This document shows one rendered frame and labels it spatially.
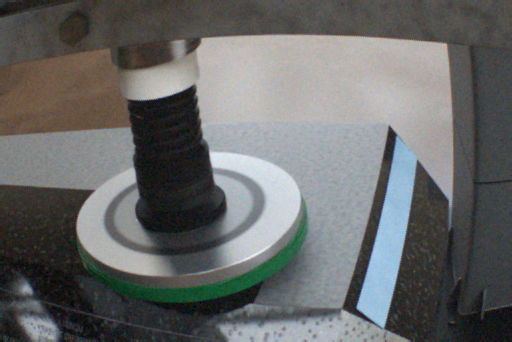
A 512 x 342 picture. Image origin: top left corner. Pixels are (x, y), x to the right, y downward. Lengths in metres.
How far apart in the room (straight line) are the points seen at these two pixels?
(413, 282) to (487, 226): 1.03
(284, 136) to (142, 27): 0.38
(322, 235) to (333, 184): 0.09
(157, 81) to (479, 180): 1.17
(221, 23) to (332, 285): 0.24
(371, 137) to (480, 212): 0.87
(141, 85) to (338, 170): 0.29
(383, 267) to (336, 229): 0.06
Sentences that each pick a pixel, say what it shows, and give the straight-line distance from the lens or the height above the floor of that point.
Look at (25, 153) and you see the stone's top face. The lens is 1.02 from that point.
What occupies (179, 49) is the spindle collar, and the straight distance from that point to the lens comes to 0.60.
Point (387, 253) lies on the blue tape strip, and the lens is 0.73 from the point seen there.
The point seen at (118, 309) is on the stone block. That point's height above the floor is 0.85.
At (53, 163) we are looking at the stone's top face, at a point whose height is 0.87.
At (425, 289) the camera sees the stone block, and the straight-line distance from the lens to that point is 0.76.
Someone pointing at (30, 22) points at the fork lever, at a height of 1.14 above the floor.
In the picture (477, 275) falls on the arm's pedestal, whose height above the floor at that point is 0.15.
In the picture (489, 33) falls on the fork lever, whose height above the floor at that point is 1.10.
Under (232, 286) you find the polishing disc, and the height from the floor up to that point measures 0.90.
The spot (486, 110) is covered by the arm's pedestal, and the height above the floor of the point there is 0.61.
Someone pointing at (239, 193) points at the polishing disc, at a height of 0.91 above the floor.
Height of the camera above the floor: 1.26
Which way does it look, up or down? 28 degrees down
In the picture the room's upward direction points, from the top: 7 degrees counter-clockwise
